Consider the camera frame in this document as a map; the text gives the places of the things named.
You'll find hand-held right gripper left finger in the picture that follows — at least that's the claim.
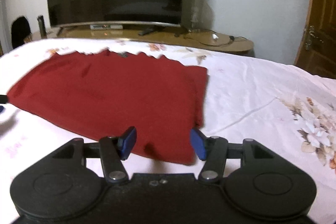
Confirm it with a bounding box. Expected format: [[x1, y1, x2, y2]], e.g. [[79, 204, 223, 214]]
[[52, 126, 138, 185]]

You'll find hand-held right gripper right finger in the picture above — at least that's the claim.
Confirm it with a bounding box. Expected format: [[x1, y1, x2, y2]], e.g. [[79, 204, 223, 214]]
[[190, 128, 279, 185]]

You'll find red embroidered sweater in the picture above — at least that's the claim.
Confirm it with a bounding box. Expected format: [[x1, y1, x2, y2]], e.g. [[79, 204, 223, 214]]
[[6, 48, 210, 166]]

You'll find floral pink bed sheet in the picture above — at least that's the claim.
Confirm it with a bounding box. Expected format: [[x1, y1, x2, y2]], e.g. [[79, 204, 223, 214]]
[[0, 37, 336, 224]]

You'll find dark thermos bottle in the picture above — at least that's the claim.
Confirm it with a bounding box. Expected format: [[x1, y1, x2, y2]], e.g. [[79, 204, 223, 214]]
[[36, 14, 47, 39]]

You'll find wooden television cabinet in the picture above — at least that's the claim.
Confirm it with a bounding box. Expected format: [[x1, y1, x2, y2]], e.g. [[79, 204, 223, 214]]
[[31, 22, 255, 54]]

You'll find silver set-top box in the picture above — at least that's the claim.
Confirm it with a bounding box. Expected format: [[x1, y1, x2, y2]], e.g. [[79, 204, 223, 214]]
[[89, 24, 123, 30]]

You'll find clear glass vase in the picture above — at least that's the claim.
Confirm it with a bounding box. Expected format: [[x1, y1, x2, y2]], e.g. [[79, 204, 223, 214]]
[[183, 0, 206, 31]]

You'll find brown wooden door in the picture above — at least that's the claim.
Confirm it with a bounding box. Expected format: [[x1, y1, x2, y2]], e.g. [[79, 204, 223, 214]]
[[294, 0, 336, 79]]

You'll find black cable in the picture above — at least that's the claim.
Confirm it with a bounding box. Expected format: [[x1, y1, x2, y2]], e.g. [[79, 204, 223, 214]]
[[174, 29, 248, 46]]

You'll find metal door handle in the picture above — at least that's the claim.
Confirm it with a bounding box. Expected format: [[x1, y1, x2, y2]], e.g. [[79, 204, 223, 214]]
[[304, 26, 324, 51]]

